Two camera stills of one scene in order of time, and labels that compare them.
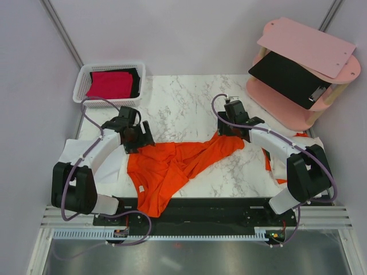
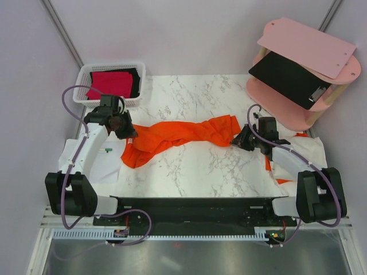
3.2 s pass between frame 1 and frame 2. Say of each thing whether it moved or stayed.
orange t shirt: moved
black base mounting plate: stayed
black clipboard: stayed
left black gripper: moved
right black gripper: moved
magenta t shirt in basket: stayed
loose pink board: stayed
